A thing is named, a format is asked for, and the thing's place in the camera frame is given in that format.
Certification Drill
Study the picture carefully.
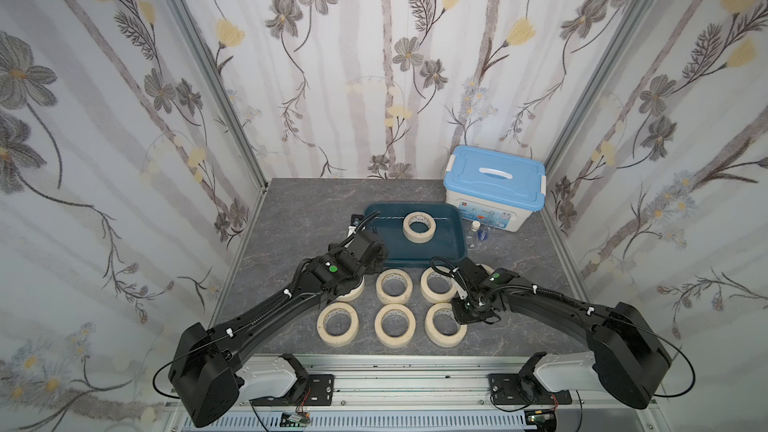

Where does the cream tape roll three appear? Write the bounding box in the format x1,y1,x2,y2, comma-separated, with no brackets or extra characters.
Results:
376,269,413,305

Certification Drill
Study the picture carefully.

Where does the cream tape roll one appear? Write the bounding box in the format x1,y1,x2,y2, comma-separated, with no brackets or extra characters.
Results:
336,279,365,303

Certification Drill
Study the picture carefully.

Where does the cream tape roll four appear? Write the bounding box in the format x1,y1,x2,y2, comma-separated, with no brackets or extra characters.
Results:
420,266,457,304

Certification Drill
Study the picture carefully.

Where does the cream tape roll two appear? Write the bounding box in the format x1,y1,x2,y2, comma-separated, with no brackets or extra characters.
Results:
425,303,468,348

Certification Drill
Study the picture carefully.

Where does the cream tape roll eight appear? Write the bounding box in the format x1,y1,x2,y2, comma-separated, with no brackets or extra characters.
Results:
402,211,437,244

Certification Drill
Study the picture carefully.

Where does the teal plastic storage tray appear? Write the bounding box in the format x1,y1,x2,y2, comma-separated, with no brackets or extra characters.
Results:
363,202,467,269

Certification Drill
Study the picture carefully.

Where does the cream tape roll seven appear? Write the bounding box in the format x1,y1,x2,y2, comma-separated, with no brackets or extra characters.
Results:
374,304,416,349

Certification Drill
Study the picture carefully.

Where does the cream tape roll six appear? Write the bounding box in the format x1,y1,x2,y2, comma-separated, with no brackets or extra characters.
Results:
316,302,360,348

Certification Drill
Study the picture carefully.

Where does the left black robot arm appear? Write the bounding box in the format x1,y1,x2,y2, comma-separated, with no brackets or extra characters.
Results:
160,210,388,427

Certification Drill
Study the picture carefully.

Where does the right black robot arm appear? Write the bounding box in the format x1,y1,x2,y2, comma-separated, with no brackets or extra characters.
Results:
430,256,696,409

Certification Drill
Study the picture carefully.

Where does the white box with blue lid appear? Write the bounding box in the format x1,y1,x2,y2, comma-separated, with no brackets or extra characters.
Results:
443,145,547,232

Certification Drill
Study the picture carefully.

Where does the glass flask with stopper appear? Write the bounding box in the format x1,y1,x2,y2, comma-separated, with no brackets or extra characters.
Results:
466,220,481,249

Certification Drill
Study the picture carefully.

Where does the glass cylinder with blue base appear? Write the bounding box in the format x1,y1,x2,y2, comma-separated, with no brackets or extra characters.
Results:
477,224,490,242

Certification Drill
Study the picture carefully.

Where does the small circuit board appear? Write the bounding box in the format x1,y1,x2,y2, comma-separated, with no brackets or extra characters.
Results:
279,412,311,428

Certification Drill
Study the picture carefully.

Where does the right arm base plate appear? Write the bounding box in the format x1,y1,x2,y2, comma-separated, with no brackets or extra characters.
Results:
487,373,573,406

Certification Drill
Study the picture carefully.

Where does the aluminium rail frame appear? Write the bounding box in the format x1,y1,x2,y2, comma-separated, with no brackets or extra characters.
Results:
161,353,673,432

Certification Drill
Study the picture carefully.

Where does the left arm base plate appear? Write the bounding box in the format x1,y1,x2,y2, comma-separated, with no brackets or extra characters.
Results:
250,374,335,407

